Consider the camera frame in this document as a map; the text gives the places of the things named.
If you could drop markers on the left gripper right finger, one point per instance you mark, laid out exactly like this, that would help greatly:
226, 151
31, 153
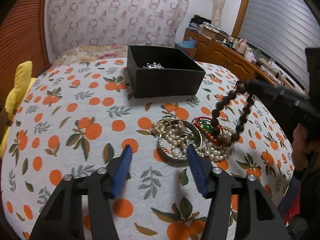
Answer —
258, 217

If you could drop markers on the yellow plush toy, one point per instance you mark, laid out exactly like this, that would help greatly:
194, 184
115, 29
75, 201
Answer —
22, 84

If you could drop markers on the pink thermos jug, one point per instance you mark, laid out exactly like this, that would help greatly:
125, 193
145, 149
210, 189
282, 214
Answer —
242, 45

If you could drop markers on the person right hand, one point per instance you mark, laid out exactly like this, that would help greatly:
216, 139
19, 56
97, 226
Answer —
301, 148

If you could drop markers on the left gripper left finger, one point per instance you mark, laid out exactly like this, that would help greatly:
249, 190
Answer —
61, 217

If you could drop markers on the silver metal bangle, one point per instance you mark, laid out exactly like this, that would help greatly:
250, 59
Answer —
174, 137

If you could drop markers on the pink tissue box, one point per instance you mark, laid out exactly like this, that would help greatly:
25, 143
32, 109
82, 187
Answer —
250, 57

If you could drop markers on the cardboard box on sideboard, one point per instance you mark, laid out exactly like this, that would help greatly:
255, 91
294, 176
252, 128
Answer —
213, 34

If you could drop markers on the black square jewelry box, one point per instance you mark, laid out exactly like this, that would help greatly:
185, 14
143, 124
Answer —
181, 74

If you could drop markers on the orange print tablecloth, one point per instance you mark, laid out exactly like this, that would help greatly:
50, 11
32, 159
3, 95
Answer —
75, 118

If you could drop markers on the blue gift bag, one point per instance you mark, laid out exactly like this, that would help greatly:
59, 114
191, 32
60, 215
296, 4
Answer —
188, 44

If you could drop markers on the sheer circle pattern curtain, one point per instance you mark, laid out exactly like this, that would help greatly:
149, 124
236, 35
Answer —
73, 23

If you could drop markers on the window roller blind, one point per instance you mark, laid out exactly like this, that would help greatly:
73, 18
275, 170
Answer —
282, 29

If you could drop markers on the brown louvered wardrobe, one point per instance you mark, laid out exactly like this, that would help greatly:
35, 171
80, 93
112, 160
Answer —
22, 39

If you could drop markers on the wooden sideboard cabinet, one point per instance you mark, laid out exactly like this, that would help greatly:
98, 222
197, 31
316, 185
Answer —
209, 51

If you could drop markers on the silver jewelry in box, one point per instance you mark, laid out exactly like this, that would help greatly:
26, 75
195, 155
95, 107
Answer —
153, 66

